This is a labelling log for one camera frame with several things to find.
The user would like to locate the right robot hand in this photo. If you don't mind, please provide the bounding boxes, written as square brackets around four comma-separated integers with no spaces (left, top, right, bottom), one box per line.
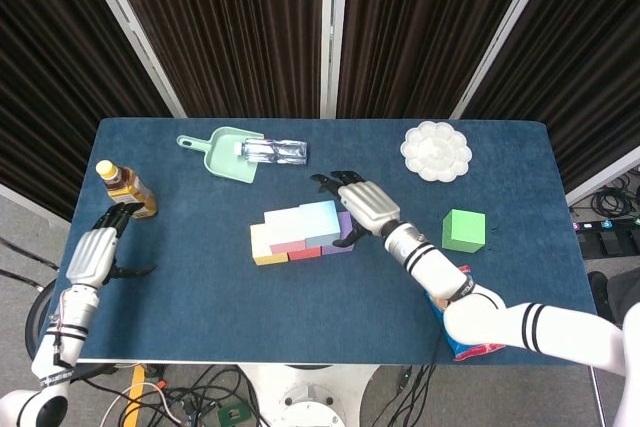
[309,170,402,250]

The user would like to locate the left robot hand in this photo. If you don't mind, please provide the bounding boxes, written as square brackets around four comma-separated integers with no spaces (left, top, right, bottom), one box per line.
[64,201,159,289]

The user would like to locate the purple foam cube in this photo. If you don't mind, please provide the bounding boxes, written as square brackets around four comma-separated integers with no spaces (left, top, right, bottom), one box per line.
[321,211,356,256]

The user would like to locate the light blue foam cube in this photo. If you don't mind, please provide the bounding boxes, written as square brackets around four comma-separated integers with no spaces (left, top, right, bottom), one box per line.
[298,199,342,249]

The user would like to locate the red foam cube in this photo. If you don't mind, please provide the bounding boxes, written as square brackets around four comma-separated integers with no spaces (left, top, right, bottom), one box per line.
[287,245,323,262]

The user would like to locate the pink foam cube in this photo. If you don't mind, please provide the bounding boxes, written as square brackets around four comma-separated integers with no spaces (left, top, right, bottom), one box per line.
[263,206,307,256]

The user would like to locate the green foam cube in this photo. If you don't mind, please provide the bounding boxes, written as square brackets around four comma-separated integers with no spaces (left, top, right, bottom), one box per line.
[441,208,487,254]

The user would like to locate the yellow foam cube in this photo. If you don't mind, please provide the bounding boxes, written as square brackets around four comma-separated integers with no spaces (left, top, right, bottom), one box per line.
[249,223,290,267]

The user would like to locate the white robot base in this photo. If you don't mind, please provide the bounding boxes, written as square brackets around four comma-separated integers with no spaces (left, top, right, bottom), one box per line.
[239,364,379,427]

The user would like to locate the tea bottle with yellow cap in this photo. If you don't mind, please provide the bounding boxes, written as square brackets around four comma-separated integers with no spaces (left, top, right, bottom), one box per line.
[95,159,159,220]

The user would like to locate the white flower-shaped palette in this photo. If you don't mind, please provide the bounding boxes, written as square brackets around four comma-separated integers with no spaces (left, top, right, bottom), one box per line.
[399,120,474,182]

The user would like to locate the clear plastic water bottle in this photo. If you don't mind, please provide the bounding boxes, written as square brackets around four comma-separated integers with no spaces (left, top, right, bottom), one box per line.
[234,137,309,167]

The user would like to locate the dark blue table mat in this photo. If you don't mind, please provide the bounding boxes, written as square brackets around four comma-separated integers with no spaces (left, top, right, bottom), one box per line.
[69,117,599,366]

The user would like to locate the mint green dustpan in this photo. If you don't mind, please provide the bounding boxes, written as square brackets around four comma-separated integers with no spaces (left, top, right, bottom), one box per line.
[175,126,266,185]

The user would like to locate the blue snack bag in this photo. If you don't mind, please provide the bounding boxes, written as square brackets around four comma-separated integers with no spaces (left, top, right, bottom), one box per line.
[424,265,506,362]

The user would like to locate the dark curtain divider panel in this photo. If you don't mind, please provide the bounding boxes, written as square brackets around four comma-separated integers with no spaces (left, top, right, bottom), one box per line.
[99,0,335,119]
[333,0,546,121]
[452,0,640,208]
[0,0,189,221]

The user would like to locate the green circuit board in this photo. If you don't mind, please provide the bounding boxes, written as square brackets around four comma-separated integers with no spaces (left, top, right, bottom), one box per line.
[217,402,251,426]

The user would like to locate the black power strip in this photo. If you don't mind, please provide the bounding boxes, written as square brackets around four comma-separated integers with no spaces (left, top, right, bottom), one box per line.
[572,218,640,233]

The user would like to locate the black swivel chair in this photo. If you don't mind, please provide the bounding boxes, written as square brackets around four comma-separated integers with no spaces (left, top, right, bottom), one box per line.
[587,270,640,323]

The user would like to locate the white floor cable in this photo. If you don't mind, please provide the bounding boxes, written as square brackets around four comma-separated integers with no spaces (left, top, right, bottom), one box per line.
[99,380,189,427]

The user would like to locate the black floor cable bundle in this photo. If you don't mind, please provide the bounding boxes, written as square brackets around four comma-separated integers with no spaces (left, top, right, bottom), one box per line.
[79,364,261,427]

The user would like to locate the black floor cables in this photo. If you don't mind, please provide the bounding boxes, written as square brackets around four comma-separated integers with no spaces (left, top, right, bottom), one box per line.
[384,364,441,427]

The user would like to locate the black cable pile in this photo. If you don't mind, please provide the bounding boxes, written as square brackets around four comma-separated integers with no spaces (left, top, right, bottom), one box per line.
[589,174,640,221]

